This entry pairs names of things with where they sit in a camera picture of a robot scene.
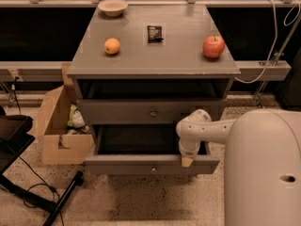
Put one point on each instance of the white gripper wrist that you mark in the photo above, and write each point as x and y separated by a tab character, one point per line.
188	150

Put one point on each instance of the grey drawer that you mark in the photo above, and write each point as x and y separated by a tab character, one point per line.
144	149
145	111

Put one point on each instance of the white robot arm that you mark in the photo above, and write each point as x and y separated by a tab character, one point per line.
262	163

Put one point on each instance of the grey top drawer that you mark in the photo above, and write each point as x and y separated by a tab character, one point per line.
145	111

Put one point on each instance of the grey drawer cabinet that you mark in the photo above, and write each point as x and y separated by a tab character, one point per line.
172	69

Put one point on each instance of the white green plush toy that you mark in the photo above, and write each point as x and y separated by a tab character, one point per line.
76	124

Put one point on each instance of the red apple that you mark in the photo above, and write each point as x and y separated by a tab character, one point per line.
213	46

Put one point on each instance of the cardboard box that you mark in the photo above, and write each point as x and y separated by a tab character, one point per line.
59	147

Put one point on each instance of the dark snack packet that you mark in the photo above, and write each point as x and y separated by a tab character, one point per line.
155	33

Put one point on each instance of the orange fruit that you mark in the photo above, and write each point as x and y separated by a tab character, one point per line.
111	46

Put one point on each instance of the beige bowl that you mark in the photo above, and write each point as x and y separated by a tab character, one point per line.
112	8

